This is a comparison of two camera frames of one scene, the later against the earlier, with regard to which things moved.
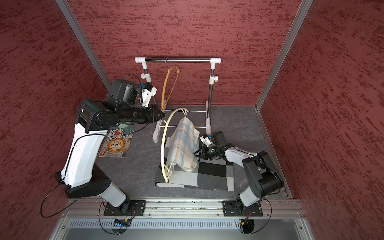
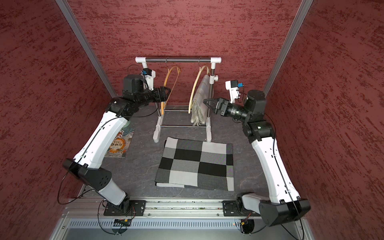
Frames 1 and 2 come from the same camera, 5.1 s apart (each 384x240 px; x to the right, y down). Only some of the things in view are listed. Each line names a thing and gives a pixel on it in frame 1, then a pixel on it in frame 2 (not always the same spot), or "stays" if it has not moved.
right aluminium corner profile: (303, 8) stays
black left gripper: (151, 108) -> (164, 97)
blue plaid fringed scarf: (182, 148) -> (199, 110)
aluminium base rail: (80, 208) stays
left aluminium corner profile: (104, 79) stays
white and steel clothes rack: (212, 79) stays
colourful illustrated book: (117, 142) stays
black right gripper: (204, 155) -> (220, 101)
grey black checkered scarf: (215, 175) stays
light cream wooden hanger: (184, 110) -> (192, 94)
